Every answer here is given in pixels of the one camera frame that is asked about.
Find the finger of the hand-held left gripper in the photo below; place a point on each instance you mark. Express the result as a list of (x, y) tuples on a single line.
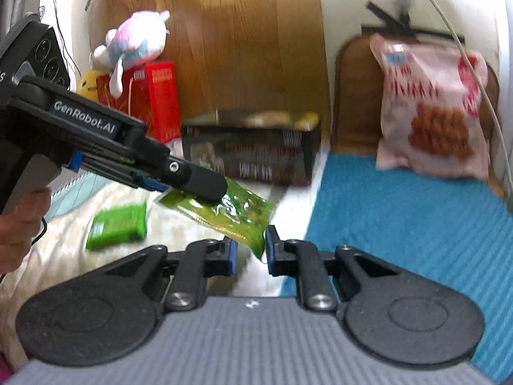
[(150, 183), (192, 176)]

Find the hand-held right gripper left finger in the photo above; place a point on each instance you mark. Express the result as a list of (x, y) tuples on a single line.
[(230, 254)]

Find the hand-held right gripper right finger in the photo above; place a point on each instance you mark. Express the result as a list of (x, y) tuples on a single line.
[(271, 250)]

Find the olive green translucent snack packet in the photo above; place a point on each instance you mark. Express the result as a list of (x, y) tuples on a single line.
[(240, 218)]

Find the bright green snack packet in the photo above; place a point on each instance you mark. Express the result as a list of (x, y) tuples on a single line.
[(116, 226)]

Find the black cardboard box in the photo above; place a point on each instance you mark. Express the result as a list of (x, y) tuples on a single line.
[(248, 156)]

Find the pale green snack packet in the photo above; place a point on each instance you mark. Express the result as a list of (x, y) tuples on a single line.
[(306, 121)]

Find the person's left hand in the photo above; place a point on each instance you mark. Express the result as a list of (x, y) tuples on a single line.
[(20, 240)]

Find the beige patterned bedsheet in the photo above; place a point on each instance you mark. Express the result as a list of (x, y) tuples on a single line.
[(168, 228)]

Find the yellow plush toy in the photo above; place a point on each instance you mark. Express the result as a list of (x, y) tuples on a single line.
[(87, 84)]

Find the red gift box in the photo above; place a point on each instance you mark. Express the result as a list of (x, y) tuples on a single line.
[(156, 100)]

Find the tan snack packet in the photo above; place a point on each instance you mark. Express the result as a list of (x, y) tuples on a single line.
[(268, 117)]

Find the blue ribbed mat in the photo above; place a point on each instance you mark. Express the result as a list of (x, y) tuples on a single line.
[(380, 216)]

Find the pastel rainbow plush toy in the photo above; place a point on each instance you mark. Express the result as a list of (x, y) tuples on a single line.
[(132, 40)]

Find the pink snack bag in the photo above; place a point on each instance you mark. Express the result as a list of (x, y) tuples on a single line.
[(425, 100)]

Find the black tape strips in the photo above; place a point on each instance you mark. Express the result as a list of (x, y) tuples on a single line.
[(400, 28)]

